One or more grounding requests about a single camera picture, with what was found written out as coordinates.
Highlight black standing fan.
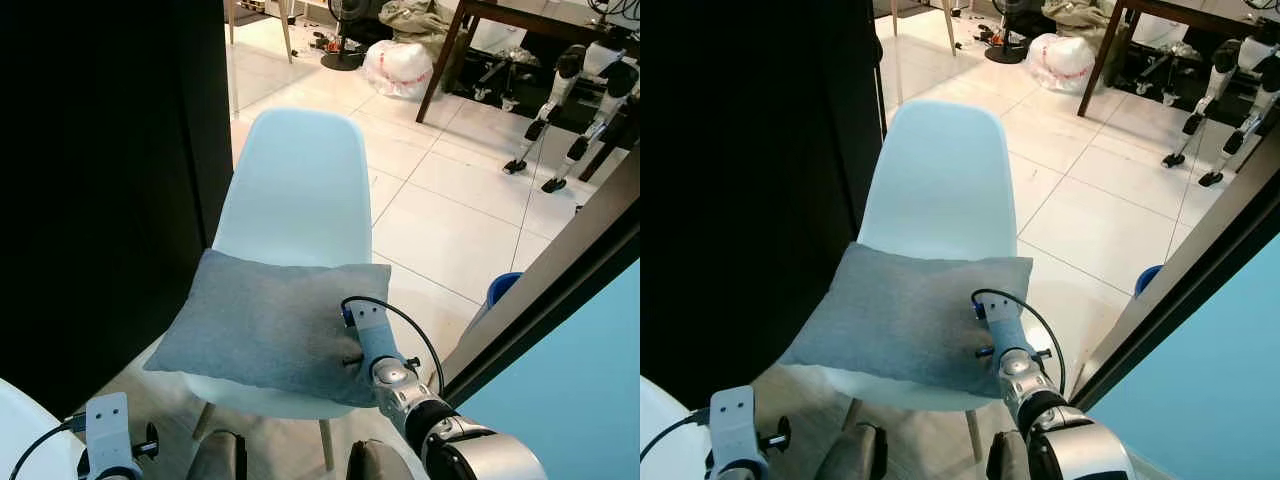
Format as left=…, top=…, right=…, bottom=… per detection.
left=320, top=0, right=376, bottom=71
left=985, top=0, right=1036, bottom=64

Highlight white plastic bag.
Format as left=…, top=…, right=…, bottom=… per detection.
left=362, top=40, right=434, bottom=99
left=1027, top=33, right=1096, bottom=94

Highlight black wardrobe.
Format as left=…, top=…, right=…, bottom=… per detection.
left=0, top=0, right=234, bottom=419
left=640, top=0, right=886, bottom=411

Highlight white round table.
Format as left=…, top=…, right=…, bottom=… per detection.
left=0, top=378, right=86, bottom=480
left=640, top=375, right=713, bottom=480

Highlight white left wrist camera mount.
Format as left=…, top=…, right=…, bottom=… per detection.
left=83, top=392, right=161, bottom=476
left=708, top=385, right=791, bottom=476

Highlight white black humanoid robot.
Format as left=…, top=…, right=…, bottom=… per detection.
left=1160, top=35, right=1280, bottom=188
left=503, top=40, right=641, bottom=194

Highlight grey robot left leg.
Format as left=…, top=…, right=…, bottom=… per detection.
left=815, top=423, right=888, bottom=480

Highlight dark brown wooden table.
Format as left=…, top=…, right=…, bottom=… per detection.
left=415, top=0, right=641, bottom=124
left=1075, top=0, right=1280, bottom=91

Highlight grey fabric pillow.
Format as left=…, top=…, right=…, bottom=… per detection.
left=143, top=248, right=393, bottom=409
left=777, top=242, right=1034, bottom=399

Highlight white plastic chair wooden legs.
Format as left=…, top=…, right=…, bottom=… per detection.
left=183, top=107, right=386, bottom=471
left=822, top=98, right=1036, bottom=463

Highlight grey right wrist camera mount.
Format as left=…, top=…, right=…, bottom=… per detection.
left=973, top=295, right=1053, bottom=366
left=341, top=298, right=403, bottom=369

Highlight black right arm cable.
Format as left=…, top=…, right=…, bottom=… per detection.
left=970, top=288, right=1069, bottom=396
left=340, top=295, right=446, bottom=396

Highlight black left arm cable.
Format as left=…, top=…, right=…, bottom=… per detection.
left=8, top=415, right=91, bottom=480
left=640, top=405, right=716, bottom=463

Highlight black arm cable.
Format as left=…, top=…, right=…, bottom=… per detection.
left=640, top=405, right=716, bottom=463
left=8, top=415, right=91, bottom=480
left=970, top=288, right=1069, bottom=396
left=340, top=295, right=446, bottom=396

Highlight khaki cloth pile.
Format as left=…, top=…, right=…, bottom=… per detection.
left=378, top=0, right=461, bottom=56
left=1040, top=0, right=1121, bottom=41

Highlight wooden legged stool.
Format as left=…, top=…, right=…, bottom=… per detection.
left=225, top=0, right=296, bottom=63
left=885, top=0, right=958, bottom=106

